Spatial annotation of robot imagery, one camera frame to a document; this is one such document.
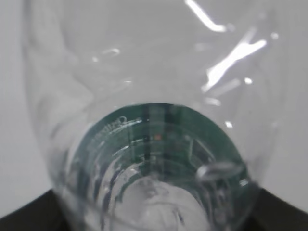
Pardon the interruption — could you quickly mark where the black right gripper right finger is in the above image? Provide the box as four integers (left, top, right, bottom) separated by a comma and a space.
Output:
250, 189, 308, 231

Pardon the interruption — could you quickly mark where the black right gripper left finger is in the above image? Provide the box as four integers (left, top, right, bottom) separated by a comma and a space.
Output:
0, 190, 63, 231

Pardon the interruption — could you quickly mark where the clear bottle green label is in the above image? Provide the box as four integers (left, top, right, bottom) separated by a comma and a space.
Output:
22, 0, 287, 231

